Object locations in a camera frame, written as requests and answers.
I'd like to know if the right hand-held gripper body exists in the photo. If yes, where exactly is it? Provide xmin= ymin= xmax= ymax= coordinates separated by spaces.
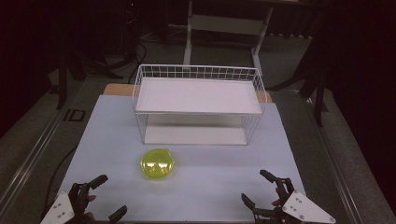
xmin=252 ymin=176 xmax=337 ymax=224

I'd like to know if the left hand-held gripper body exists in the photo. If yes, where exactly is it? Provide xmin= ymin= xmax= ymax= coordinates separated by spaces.
xmin=39 ymin=182 xmax=110 ymax=224

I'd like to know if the yellow-green translucent bowl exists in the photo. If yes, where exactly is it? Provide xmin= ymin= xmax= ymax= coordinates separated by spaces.
xmin=139 ymin=147 xmax=177 ymax=181

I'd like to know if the white wire shelf rack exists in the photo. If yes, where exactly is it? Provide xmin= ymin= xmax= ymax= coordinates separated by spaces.
xmin=132 ymin=63 xmax=269 ymax=147

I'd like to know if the person's left hand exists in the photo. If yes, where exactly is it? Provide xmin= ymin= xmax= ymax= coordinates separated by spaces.
xmin=83 ymin=194 xmax=98 ymax=222

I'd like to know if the pale table sheet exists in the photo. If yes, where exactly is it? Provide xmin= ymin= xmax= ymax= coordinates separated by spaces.
xmin=58 ymin=94 xmax=308 ymax=223

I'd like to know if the black stand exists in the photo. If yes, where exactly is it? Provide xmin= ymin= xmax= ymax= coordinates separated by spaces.
xmin=266 ymin=29 xmax=332 ymax=128
xmin=55 ymin=46 xmax=124 ymax=110

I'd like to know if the wooden table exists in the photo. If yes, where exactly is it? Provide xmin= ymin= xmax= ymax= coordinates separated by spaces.
xmin=103 ymin=83 xmax=273 ymax=104

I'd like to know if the black floor cable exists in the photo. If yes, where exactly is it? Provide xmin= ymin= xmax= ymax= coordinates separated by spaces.
xmin=127 ymin=39 xmax=149 ymax=84
xmin=46 ymin=145 xmax=79 ymax=217

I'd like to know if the metal floor rail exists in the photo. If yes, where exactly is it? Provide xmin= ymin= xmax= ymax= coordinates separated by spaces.
xmin=303 ymin=96 xmax=366 ymax=224
xmin=0 ymin=88 xmax=82 ymax=216

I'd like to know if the black square bracket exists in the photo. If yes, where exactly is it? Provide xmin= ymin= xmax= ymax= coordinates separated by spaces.
xmin=63 ymin=108 xmax=87 ymax=122

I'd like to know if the white desk frame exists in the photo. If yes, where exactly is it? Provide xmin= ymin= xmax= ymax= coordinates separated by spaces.
xmin=182 ymin=0 xmax=276 ymax=77

